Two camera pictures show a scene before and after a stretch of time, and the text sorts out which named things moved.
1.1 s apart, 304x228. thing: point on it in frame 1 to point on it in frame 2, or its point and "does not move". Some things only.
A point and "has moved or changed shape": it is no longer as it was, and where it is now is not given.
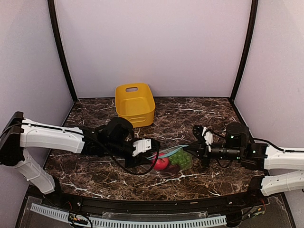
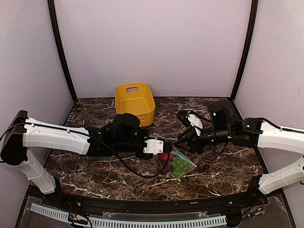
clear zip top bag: (172, 161) has moved or changed shape
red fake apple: (162, 163) to (164, 156)
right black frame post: (251, 39) does not move
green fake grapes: (183, 158) to (180, 167)
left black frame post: (52, 10) does not move
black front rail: (63, 201) does not move
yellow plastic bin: (135, 102) does not move
